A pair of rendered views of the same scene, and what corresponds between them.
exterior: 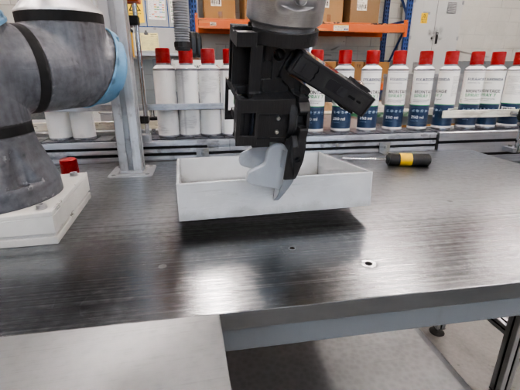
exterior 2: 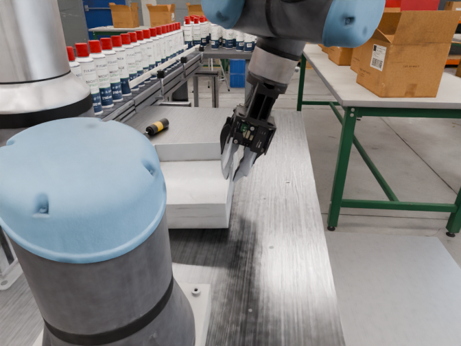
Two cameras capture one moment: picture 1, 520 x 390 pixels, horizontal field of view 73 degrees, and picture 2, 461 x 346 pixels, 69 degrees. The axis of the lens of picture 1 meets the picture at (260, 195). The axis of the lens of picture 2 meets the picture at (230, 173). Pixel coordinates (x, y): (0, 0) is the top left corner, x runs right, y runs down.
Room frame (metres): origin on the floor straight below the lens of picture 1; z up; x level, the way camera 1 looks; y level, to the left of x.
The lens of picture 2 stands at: (0.28, 0.54, 1.19)
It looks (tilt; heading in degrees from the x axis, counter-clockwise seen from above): 27 degrees down; 287
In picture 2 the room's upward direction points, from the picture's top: straight up
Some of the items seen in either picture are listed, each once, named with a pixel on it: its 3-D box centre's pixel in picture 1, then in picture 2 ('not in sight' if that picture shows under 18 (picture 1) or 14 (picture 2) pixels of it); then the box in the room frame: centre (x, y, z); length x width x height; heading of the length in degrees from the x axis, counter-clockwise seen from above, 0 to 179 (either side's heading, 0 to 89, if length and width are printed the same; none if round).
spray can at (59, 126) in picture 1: (53, 94); not in sight; (0.85, 0.48, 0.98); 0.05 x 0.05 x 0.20
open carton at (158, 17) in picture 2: not in sight; (162, 15); (3.11, -4.90, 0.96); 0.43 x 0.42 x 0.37; 9
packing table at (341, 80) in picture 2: not in sight; (357, 112); (0.07, -2.23, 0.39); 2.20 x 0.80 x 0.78; 102
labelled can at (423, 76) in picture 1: (421, 91); (110, 71); (1.00, -0.44, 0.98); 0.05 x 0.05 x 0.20
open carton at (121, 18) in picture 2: not in sight; (125, 15); (3.73, -4.78, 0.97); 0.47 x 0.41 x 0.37; 98
